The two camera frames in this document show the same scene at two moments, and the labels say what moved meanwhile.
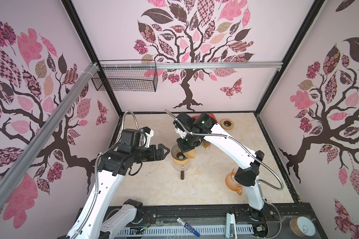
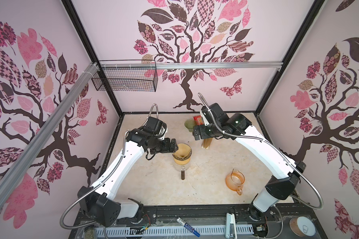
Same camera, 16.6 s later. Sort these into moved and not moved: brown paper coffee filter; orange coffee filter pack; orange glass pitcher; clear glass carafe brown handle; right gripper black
Moved: brown paper coffee filter; right gripper black
Not moved: orange glass pitcher; orange coffee filter pack; clear glass carafe brown handle
